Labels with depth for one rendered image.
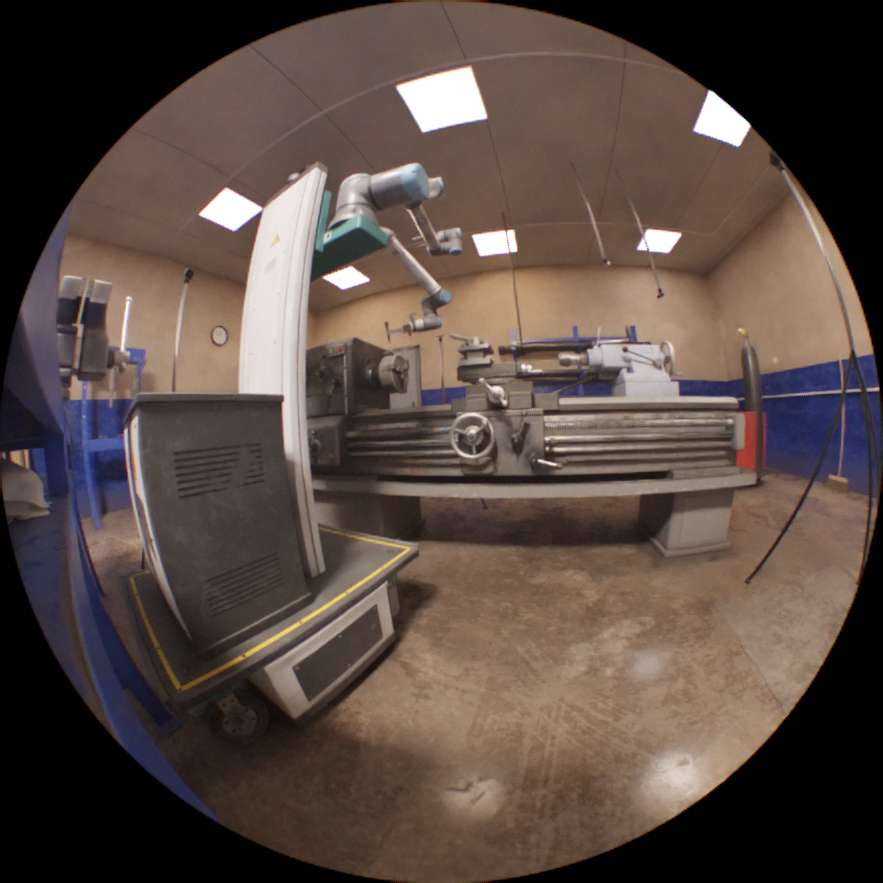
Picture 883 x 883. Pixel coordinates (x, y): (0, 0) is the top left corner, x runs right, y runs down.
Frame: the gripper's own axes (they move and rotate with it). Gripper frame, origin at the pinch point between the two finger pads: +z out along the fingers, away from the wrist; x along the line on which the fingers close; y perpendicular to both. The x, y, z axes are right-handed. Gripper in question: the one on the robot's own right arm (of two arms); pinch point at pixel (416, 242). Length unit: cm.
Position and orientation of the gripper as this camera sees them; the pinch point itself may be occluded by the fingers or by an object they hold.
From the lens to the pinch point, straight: 231.8
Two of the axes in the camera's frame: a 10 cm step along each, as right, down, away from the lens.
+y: -1.6, 8.0, -5.8
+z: -9.5, 0.3, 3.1
